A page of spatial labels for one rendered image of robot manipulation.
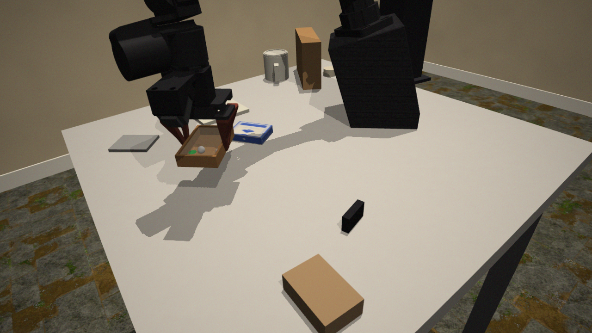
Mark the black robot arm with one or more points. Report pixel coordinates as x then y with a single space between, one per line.
151 46

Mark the beige flat square board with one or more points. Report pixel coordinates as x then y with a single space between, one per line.
241 110

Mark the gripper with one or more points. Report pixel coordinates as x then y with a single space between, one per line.
224 117

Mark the tan rectangular box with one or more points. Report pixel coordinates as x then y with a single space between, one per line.
308 58

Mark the tan rectangular block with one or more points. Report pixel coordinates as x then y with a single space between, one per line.
323 296

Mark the grey mug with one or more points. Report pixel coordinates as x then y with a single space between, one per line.
279 59

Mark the wooden ball-in-hole puzzle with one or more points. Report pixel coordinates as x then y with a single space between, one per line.
203 148

